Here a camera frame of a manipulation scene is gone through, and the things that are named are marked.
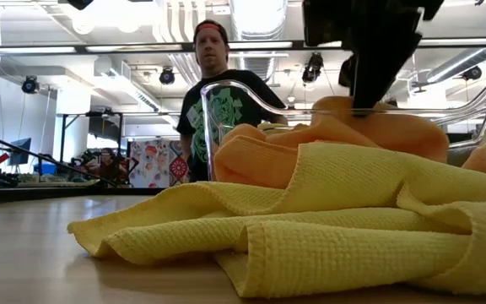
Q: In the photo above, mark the orange microfiber towel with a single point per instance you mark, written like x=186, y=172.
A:
x=477, y=162
x=251, y=162
x=395, y=135

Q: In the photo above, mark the clear plastic basket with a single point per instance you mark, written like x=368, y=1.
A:
x=209, y=97

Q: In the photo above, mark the blue storage box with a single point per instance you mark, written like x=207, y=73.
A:
x=46, y=169

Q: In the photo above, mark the ribbed silver ventilation duct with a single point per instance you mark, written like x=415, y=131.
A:
x=257, y=69

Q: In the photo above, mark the white pipe bundle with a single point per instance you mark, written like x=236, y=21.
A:
x=184, y=63

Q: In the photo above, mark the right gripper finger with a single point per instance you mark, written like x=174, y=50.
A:
x=347, y=74
x=378, y=72

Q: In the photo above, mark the white floral print cloth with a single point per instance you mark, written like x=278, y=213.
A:
x=150, y=160

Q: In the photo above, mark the colourful patchwork quilt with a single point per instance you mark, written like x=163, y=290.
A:
x=179, y=166

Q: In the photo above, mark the white rectangular air duct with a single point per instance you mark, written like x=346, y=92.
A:
x=142, y=99

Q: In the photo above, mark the black computer monitor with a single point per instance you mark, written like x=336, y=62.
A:
x=20, y=152

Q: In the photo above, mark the person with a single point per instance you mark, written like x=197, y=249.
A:
x=108, y=164
x=211, y=50

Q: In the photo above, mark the black overhead light bar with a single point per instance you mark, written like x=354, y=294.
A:
x=120, y=45

